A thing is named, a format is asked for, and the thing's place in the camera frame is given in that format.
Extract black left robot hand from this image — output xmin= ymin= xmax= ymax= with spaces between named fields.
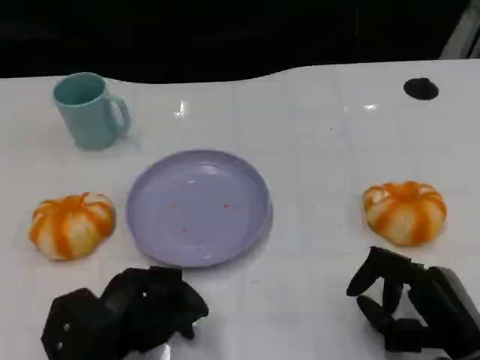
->
xmin=99 ymin=265 xmax=210 ymax=356

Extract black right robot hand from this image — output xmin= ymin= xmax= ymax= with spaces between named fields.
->
xmin=345 ymin=246 xmax=480 ymax=354

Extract orange and white bread roll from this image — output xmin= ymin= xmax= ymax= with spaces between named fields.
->
xmin=28 ymin=192 xmax=116 ymax=262
xmin=361 ymin=181 xmax=449 ymax=248

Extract lilac plate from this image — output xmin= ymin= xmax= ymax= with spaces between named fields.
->
xmin=125 ymin=149 xmax=274 ymax=269

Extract pale green mug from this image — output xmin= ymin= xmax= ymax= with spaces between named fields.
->
xmin=52 ymin=72 xmax=132 ymax=152

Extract black round table grommet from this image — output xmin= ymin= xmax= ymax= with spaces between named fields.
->
xmin=403 ymin=77 xmax=440 ymax=101

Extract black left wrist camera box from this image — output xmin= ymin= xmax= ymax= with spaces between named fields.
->
xmin=40 ymin=287 xmax=113 ymax=360

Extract grey metal frame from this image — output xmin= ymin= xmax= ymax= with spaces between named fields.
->
xmin=438 ymin=0 xmax=480 ymax=60

